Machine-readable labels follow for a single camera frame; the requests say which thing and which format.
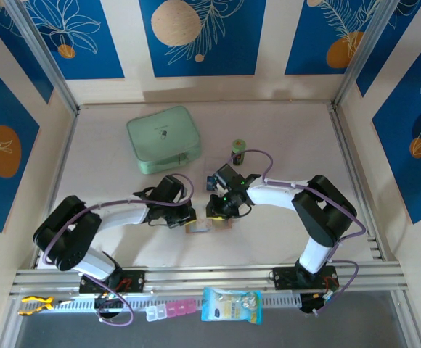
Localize tan leather card holder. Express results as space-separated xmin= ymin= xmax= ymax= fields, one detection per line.
xmin=184 ymin=218 xmax=234 ymax=236

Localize green zip pouch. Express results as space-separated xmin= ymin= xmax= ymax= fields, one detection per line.
xmin=126 ymin=105 xmax=203 ymax=175

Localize green can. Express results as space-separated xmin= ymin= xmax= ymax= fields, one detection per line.
xmin=231 ymin=138 xmax=248 ymax=166

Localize blue snack packet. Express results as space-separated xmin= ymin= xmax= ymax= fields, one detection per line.
xmin=200 ymin=286 xmax=263 ymax=323

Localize pink white pill organizer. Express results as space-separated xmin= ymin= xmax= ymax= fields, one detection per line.
xmin=145 ymin=298 xmax=197 ymax=322

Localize long aluminium mounting rail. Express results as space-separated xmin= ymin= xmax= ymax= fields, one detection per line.
xmin=9 ymin=262 xmax=409 ymax=300

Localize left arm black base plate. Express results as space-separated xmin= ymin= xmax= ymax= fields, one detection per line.
xmin=78 ymin=270 xmax=145 ymax=294

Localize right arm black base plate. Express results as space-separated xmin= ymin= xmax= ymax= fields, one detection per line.
xmin=272 ymin=266 xmax=340 ymax=291

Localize grey slotted cable duct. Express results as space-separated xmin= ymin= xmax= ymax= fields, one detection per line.
xmin=17 ymin=293 xmax=302 ymax=315

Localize aluminium table edge rail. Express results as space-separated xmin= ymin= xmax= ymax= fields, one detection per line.
xmin=328 ymin=103 xmax=385 ymax=262
xmin=32 ymin=108 xmax=80 ymax=269

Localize yellow handled pliers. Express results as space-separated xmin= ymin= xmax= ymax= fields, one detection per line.
xmin=17 ymin=295 xmax=75 ymax=316

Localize aluminium frame post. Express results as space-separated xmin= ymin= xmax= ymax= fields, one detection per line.
xmin=3 ymin=0 xmax=81 ymax=115
xmin=332 ymin=0 xmax=400 ymax=108

